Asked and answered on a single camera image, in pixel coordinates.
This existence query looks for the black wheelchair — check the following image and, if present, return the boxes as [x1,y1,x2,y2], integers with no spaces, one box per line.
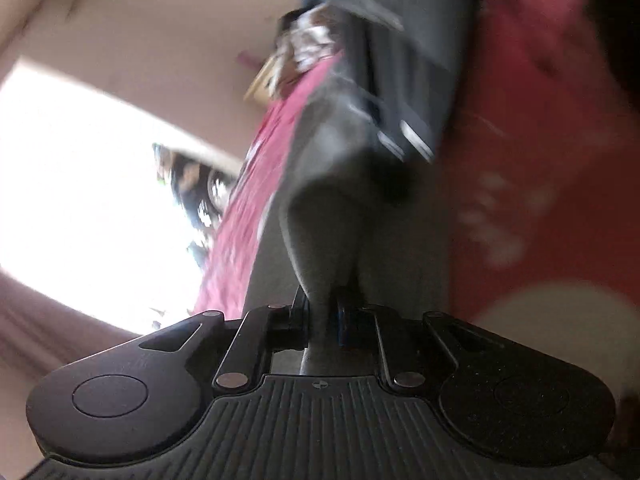
[152,142,238,233]

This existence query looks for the pink floral blanket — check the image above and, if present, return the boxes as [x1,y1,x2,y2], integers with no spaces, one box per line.
[192,0,640,411]

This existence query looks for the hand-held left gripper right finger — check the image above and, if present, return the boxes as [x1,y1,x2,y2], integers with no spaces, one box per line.
[335,286,508,395]

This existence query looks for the grey pants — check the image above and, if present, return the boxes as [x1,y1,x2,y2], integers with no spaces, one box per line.
[245,55,451,378]

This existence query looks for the cream nightstand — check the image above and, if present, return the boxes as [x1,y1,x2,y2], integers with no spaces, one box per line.
[242,52,283,106]

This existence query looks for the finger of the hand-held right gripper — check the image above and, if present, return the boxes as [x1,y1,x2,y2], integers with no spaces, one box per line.
[367,152,418,208]

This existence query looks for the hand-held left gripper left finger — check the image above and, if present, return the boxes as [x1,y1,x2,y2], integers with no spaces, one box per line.
[137,285,310,395]

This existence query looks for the white crumpled garment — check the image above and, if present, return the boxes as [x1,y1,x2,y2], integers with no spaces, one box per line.
[287,15,346,73]

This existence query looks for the grey-brown curtain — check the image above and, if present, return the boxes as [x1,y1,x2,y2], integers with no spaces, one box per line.
[0,270,143,391]

